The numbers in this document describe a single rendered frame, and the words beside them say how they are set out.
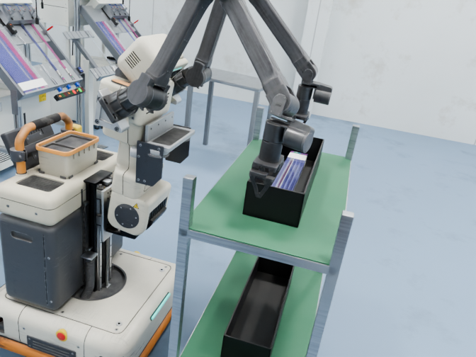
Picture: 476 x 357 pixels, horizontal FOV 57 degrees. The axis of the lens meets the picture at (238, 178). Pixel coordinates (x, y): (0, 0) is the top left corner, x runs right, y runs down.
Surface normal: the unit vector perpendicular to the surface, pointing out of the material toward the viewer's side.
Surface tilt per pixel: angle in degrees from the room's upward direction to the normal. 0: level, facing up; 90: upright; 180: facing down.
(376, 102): 90
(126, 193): 90
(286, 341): 0
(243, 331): 0
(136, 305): 0
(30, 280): 90
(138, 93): 70
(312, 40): 90
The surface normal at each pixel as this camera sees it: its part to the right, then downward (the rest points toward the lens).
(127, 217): -0.27, 0.36
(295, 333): 0.13, -0.91
